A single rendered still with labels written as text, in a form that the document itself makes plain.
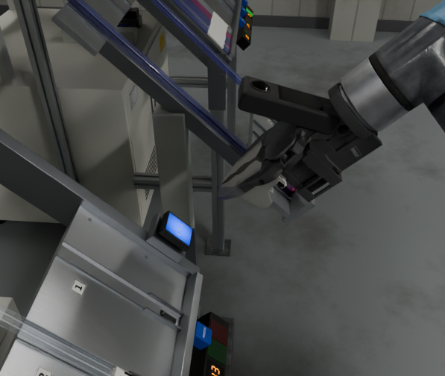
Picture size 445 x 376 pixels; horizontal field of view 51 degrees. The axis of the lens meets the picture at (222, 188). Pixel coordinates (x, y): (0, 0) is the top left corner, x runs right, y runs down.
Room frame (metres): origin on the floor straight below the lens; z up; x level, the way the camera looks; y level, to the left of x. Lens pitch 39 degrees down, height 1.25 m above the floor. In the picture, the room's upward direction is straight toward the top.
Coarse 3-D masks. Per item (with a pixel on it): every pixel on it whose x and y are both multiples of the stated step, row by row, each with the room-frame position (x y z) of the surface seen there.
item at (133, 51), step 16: (80, 0) 0.67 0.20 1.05; (96, 16) 0.66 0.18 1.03; (112, 32) 0.66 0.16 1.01; (128, 48) 0.66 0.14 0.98; (144, 64) 0.66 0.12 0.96; (160, 80) 0.66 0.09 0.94; (208, 112) 0.66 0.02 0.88; (224, 128) 0.65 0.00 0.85; (240, 144) 0.65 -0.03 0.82; (288, 192) 0.64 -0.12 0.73
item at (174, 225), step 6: (168, 216) 0.49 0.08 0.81; (174, 216) 0.49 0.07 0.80; (168, 222) 0.47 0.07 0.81; (174, 222) 0.48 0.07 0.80; (180, 222) 0.49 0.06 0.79; (168, 228) 0.46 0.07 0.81; (174, 228) 0.47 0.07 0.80; (180, 228) 0.48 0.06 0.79; (186, 228) 0.49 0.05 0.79; (174, 234) 0.46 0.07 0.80; (180, 234) 0.47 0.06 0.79; (186, 234) 0.47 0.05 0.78; (186, 240) 0.46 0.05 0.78
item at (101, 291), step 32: (96, 224) 0.45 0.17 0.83; (64, 256) 0.38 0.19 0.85; (96, 256) 0.40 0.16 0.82; (128, 256) 0.43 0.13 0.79; (64, 288) 0.34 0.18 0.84; (96, 288) 0.36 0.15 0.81; (128, 288) 0.38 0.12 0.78; (160, 288) 0.41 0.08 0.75; (32, 320) 0.29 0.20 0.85; (64, 320) 0.30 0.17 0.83; (96, 320) 0.32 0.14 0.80; (128, 320) 0.34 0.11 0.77; (160, 320) 0.36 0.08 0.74; (32, 352) 0.26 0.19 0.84; (96, 352) 0.28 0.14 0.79; (128, 352) 0.30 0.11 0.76; (160, 352) 0.32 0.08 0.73
